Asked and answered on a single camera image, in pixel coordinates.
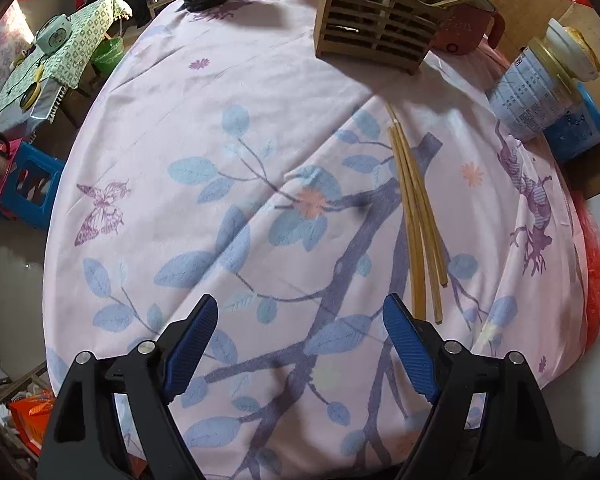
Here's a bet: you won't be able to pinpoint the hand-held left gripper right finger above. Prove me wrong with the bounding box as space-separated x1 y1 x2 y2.
382 293 563 480

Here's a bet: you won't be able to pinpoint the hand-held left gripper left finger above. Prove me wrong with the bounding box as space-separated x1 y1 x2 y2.
36 293 220 480

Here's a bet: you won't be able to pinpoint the bamboo chopsticks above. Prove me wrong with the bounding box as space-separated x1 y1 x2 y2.
384 102 451 289

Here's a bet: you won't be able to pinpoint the wooden chopstick holder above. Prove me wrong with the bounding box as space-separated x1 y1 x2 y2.
314 0 448 76

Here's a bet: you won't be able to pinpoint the orange snack packet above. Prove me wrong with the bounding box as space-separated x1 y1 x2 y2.
9 392 56 456

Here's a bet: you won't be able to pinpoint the pink floral tablecloth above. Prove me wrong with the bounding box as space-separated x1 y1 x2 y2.
42 0 588 480

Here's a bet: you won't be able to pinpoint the crumpled red plastic bag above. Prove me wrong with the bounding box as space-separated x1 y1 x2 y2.
567 185 600 351

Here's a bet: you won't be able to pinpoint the blue plastic stool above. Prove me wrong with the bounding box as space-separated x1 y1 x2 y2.
0 141 66 231

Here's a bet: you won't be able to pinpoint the blue lidded tin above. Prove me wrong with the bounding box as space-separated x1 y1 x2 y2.
542 82 600 163

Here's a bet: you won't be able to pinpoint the milk powder tin gold lid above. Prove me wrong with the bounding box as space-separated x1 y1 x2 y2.
486 35 586 142

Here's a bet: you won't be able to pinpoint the silver foil table cover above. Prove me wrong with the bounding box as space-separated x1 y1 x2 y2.
0 82 71 143

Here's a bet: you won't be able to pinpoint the yellow round gadget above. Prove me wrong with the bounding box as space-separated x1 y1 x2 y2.
20 82 43 111

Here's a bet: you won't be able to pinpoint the green bucket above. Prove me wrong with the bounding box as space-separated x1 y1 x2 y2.
91 36 126 76

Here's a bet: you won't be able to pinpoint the red electric cooking pot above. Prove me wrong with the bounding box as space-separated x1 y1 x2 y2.
430 0 507 57

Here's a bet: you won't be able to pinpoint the green checkered tablecloth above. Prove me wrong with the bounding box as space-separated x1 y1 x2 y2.
0 0 133 116

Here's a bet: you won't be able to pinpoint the mint green rice cooker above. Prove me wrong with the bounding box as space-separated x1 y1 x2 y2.
34 15 72 53

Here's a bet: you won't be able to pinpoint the pink floral curtain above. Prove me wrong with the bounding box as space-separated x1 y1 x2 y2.
0 0 36 106

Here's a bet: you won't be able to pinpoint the plywood board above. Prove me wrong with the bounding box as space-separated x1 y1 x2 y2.
460 0 600 201

